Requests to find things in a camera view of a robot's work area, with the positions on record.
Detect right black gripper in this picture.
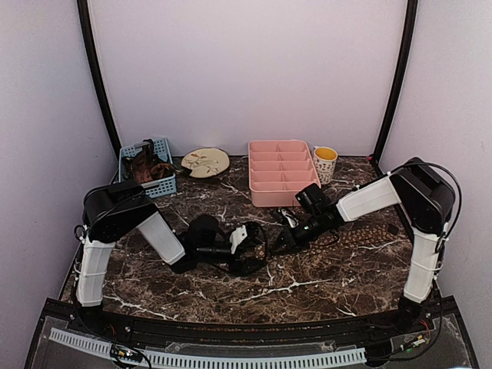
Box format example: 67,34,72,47
271,213,325,256

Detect brown floral tie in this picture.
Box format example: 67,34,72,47
247,223,402,261

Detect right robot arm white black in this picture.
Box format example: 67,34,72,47
276,158,463,304

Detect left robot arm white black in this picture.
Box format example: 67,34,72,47
75,180,268,335

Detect dark brown ties in basket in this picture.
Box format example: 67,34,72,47
128,139,177,184

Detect pink divided organizer tray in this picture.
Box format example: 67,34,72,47
248,140,320,208

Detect white mug yellow inside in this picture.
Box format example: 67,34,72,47
313,146,338,185

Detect round floral plate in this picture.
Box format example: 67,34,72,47
181,148,230,179

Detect small green circuit board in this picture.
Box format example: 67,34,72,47
109,344,143,363

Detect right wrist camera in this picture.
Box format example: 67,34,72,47
272,208,299,228

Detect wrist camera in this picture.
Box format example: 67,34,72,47
272,208,299,228
182,214,266,258

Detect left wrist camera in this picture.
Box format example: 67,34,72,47
182,214,266,258

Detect grey slotted cable duct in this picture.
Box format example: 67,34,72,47
48,328,367,368

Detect black front rail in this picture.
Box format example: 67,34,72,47
70,307,423,345

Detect right black frame post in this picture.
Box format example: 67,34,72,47
371,0,419,166

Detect black frame post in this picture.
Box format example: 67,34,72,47
76,0,121,156
371,0,419,166

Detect left black frame post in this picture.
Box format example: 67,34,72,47
76,0,121,156

